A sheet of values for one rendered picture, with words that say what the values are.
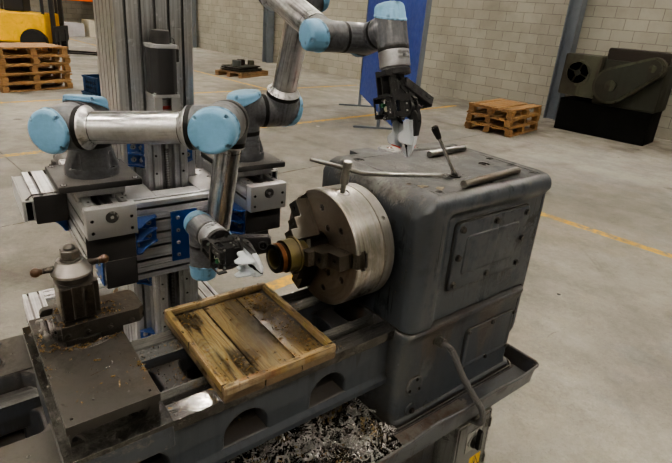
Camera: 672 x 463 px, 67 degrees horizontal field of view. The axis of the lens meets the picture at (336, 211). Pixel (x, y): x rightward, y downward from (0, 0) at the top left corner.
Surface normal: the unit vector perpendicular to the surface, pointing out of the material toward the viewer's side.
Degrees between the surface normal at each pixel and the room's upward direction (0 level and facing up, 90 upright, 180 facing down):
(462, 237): 90
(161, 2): 90
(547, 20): 90
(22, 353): 0
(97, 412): 0
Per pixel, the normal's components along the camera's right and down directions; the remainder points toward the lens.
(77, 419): 0.08, -0.93
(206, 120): 0.07, 0.35
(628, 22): -0.71, 0.20
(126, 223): 0.59, 0.33
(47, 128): -0.20, 0.35
